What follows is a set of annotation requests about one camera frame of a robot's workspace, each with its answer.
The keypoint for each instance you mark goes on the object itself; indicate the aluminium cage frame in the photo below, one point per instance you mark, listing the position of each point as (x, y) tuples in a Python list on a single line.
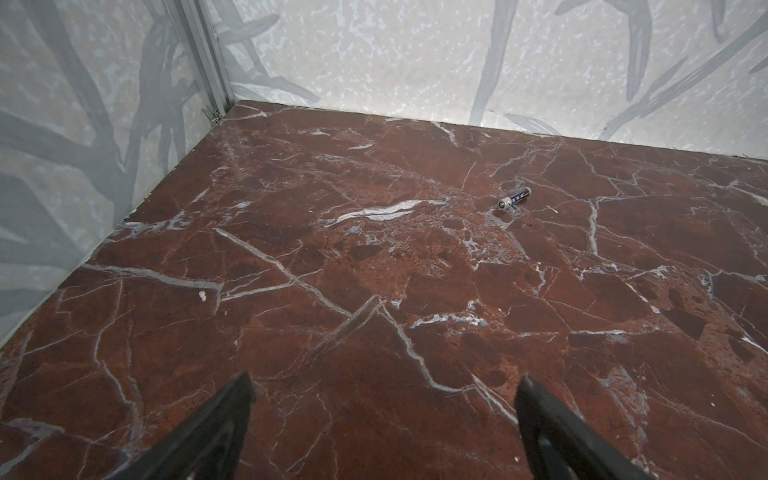
[(193, 25)]

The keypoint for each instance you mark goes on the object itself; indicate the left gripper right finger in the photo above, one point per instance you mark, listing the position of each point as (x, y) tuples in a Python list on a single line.
[(559, 445)]

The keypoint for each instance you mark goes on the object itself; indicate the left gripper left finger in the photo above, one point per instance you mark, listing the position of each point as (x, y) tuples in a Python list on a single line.
[(206, 445)]

